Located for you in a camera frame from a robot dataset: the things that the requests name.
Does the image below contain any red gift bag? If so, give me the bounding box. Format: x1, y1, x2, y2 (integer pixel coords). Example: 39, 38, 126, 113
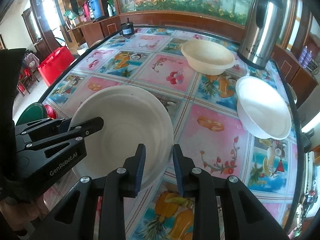
38, 46, 74, 87

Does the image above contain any dark green plastic bowl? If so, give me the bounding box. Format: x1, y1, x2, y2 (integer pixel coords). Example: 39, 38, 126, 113
16, 102, 48, 126

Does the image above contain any large white foam bowl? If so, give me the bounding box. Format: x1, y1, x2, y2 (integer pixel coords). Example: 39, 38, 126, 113
235, 76, 292, 140

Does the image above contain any colourful fruit pattern tablecloth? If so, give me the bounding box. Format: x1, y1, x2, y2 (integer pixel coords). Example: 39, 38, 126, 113
43, 27, 298, 226

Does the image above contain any stainless steel thermos jug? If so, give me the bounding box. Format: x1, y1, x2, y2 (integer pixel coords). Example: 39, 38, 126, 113
237, 0, 284, 70

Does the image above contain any white spray bottle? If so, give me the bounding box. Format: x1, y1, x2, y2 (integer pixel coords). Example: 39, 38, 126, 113
107, 4, 113, 17

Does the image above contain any small white foam bowl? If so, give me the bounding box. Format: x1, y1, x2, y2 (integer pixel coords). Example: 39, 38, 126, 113
70, 86, 174, 190

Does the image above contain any cream ribbed plastic bowl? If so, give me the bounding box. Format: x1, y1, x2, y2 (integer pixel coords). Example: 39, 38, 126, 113
181, 40, 238, 75

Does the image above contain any purple bottle right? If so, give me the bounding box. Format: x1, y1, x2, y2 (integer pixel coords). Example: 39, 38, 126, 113
302, 50, 312, 68

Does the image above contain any purple bottle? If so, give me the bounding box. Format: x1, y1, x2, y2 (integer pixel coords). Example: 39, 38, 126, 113
298, 46, 308, 64
302, 50, 312, 68

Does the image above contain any pink thermos flask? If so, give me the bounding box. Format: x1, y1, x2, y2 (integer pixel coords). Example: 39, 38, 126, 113
82, 2, 91, 21

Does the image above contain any blue thermos flask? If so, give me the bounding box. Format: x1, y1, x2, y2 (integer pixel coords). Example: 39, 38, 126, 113
89, 0, 102, 20

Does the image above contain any red scalloped glass plate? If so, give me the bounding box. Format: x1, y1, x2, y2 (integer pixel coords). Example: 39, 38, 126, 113
44, 105, 58, 119

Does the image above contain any purple bottle left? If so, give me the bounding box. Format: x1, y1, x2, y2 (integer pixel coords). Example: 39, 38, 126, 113
298, 46, 308, 64

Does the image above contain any small black electric motor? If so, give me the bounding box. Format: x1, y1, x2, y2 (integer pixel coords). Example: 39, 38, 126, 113
120, 18, 135, 37

